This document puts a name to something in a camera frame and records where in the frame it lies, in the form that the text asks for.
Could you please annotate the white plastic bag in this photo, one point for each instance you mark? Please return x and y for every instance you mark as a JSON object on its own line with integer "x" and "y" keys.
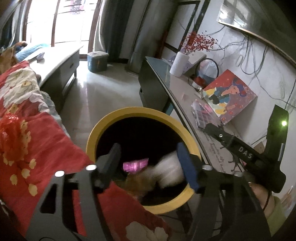
{"x": 168, "y": 171}

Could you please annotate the person's right hand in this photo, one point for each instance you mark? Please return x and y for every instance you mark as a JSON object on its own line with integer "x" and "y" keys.
{"x": 260, "y": 197}

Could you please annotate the yellow round trash bin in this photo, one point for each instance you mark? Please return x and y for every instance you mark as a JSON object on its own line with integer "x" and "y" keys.
{"x": 138, "y": 111}

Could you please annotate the clear bead organizer box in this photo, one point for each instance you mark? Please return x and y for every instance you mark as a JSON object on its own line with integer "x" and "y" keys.
{"x": 203, "y": 114}

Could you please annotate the grey coffee table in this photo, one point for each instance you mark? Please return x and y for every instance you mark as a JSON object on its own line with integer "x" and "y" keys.
{"x": 57, "y": 63}

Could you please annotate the red berry branches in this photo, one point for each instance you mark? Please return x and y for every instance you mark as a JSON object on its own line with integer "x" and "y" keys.
{"x": 201, "y": 41}

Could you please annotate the wall-mounted television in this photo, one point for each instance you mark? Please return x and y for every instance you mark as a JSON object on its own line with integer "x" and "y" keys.
{"x": 254, "y": 14}

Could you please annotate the dark glass-top console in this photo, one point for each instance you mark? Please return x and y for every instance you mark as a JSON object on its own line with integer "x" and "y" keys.
{"x": 152, "y": 89}

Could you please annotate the red plastic wrapper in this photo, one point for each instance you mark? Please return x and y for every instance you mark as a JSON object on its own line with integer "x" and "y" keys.
{"x": 11, "y": 133}

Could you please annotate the glass balcony door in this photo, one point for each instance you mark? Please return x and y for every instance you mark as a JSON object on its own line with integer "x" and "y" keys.
{"x": 67, "y": 20}

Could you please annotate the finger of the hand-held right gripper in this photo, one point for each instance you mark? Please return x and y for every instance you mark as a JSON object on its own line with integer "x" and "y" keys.
{"x": 218, "y": 135}

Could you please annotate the round black-framed mirror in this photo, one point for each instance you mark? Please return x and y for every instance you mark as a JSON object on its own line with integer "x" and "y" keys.
{"x": 208, "y": 70}

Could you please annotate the colourful canvas painting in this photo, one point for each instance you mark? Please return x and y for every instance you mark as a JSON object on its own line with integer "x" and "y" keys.
{"x": 231, "y": 97}

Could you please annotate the white book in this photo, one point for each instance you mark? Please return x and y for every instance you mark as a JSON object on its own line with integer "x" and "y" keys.
{"x": 35, "y": 57}

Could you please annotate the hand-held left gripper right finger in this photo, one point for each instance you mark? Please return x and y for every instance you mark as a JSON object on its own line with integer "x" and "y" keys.
{"x": 188, "y": 166}

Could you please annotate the grey curtain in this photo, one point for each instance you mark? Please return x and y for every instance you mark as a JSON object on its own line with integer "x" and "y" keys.
{"x": 111, "y": 27}
{"x": 9, "y": 23}

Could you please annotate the white ribbed vase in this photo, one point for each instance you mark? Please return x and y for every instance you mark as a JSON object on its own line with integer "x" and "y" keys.
{"x": 179, "y": 64}

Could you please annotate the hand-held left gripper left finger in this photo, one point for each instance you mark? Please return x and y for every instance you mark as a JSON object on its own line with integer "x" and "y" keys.
{"x": 112, "y": 160}

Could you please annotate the pink foil wrapper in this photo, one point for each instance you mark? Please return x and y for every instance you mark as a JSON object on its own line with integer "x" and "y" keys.
{"x": 135, "y": 165}

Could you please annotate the blue storage box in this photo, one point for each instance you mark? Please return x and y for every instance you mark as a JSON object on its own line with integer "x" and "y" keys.
{"x": 97, "y": 61}

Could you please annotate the red floral blanket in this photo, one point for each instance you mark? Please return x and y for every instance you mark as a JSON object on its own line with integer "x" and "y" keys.
{"x": 46, "y": 162}

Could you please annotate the orange cat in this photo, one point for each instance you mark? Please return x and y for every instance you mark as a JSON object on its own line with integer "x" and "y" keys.
{"x": 8, "y": 60}

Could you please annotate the silver standing air conditioner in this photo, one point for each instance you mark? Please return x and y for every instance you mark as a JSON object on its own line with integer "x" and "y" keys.
{"x": 140, "y": 58}

